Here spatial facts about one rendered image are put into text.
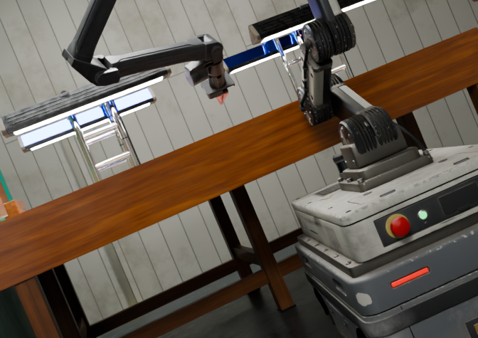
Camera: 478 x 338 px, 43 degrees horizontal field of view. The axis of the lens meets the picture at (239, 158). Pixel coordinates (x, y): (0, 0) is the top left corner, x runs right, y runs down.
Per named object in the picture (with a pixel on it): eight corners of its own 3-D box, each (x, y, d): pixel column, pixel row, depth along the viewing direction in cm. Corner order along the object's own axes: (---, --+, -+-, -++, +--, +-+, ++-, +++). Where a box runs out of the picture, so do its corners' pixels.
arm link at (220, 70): (225, 57, 195) (215, 48, 199) (207, 67, 193) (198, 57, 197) (227, 73, 201) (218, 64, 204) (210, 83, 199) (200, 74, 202)
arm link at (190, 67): (221, 45, 190) (207, 34, 195) (190, 61, 186) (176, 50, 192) (227, 75, 198) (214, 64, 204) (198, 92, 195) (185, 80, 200)
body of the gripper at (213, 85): (200, 87, 207) (197, 70, 202) (227, 75, 210) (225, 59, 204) (208, 98, 203) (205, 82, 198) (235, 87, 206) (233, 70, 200)
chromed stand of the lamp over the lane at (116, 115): (158, 188, 220) (109, 72, 219) (105, 210, 215) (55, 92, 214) (153, 189, 238) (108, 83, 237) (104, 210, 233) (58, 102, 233)
